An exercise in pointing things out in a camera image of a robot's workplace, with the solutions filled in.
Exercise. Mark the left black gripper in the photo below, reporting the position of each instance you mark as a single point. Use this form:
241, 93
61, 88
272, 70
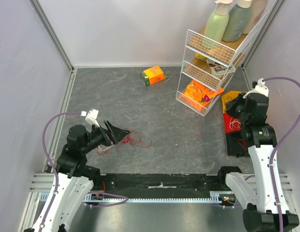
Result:
108, 137

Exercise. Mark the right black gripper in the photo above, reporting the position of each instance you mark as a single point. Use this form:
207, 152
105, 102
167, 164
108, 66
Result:
235, 106

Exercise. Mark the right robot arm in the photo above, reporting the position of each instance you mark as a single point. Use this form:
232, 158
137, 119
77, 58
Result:
265, 208

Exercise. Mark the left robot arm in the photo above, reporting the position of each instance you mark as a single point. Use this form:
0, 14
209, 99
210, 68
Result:
74, 179

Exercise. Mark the yellow storage bin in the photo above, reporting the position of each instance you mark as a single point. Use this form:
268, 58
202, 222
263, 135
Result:
227, 97

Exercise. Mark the red storage bin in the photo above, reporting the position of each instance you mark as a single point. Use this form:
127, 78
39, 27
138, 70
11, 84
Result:
231, 124

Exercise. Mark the black storage bin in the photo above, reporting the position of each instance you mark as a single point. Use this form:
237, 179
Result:
236, 146

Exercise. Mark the orange purple snack box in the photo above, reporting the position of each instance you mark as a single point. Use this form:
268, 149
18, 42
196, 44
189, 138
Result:
208, 92

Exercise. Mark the orange snack box front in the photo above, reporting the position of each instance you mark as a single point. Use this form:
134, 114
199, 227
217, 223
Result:
194, 93

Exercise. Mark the white snack pouch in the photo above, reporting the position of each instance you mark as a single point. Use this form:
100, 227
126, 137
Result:
218, 70

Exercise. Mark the yellow snack packet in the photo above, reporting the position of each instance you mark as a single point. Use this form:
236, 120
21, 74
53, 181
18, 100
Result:
200, 57

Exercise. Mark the orange green snack box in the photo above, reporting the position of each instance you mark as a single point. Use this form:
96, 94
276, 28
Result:
152, 75

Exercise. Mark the light green pump bottle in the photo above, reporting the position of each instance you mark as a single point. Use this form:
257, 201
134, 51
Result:
216, 24

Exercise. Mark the grey green pump bottle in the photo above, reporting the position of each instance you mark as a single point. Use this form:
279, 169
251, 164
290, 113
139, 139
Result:
239, 16

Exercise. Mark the beige pink bottle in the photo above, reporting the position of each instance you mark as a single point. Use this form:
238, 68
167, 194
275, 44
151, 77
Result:
258, 7

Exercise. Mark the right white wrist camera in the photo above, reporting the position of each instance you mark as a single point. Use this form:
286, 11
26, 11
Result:
258, 87

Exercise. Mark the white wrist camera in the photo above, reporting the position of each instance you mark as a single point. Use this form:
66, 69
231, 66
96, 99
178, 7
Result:
258, 87
91, 117

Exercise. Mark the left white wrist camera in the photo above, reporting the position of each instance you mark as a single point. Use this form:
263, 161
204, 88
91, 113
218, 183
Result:
91, 117

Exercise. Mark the white wire shelf rack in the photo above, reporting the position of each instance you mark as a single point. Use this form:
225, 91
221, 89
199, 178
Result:
226, 53

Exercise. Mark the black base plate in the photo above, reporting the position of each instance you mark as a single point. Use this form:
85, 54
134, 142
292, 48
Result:
113, 182

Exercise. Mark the slotted cable duct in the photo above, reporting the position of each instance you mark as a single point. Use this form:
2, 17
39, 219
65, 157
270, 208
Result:
212, 198

